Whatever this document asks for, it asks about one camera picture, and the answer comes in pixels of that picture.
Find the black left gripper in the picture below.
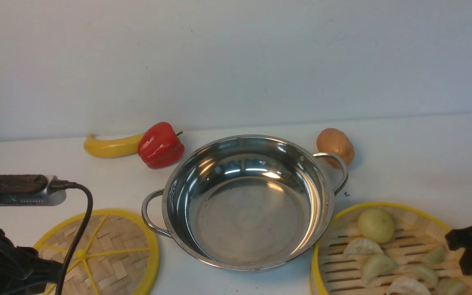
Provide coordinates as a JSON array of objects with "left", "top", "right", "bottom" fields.
[{"left": 0, "top": 175, "right": 63, "bottom": 295}]

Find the bamboo steamer basket yellow rim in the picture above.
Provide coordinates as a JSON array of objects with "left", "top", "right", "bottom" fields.
[{"left": 310, "top": 202, "right": 449, "bottom": 295}]

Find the bamboo steamer lid yellow rim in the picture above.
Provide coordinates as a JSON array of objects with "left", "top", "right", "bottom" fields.
[{"left": 33, "top": 209, "right": 161, "bottom": 295}]

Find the stainless steel pot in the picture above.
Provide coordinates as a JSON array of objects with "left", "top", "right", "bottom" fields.
[{"left": 141, "top": 134, "right": 349, "bottom": 272}]

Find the green dumpling upper right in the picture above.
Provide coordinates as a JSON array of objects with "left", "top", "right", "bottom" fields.
[{"left": 420, "top": 244, "right": 448, "bottom": 265}]

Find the green dumpling bottom right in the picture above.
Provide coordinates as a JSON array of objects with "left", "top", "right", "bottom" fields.
[{"left": 435, "top": 278, "right": 470, "bottom": 295}]

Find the green dumpling right middle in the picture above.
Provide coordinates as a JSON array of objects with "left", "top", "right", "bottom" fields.
[{"left": 404, "top": 264, "right": 439, "bottom": 288}]

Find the white dumpling bottom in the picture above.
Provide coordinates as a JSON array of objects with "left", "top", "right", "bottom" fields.
[{"left": 386, "top": 276, "right": 431, "bottom": 295}]

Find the yellow toy banana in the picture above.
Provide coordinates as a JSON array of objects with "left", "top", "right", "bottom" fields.
[{"left": 84, "top": 133, "right": 144, "bottom": 159}]

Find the brown toy potato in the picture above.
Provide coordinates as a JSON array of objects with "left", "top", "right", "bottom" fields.
[{"left": 316, "top": 128, "right": 355, "bottom": 166}]

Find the red toy bell pepper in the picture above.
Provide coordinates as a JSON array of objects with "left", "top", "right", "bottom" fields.
[{"left": 137, "top": 122, "right": 185, "bottom": 169}]

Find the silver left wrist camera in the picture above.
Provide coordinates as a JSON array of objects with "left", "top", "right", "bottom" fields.
[{"left": 0, "top": 175, "right": 67, "bottom": 206}]

